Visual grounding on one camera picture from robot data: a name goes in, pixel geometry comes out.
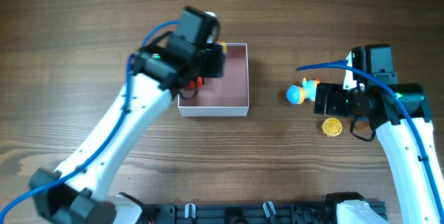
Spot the red toy robot car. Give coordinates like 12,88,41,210
185,76,205,90

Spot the blue and orange toy figure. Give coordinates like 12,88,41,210
286,78,320,105

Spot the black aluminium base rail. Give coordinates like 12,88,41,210
138,201,387,224

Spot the colourful puzzle cube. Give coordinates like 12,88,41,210
216,41,228,55

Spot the blue right cable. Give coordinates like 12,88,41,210
294,58,444,214

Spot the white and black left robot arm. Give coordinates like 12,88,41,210
29,6,226,223

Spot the yellow round plastic toy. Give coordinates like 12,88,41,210
321,118,343,137

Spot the blue left cable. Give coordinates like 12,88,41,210
0,19,180,224

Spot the blue cable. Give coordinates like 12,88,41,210
294,58,444,214
0,19,180,224

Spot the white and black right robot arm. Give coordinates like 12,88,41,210
314,44,443,223

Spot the brown plush toy with carrot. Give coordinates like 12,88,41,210
350,118,370,131

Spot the white box with pink interior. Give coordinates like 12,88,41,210
178,43,250,117

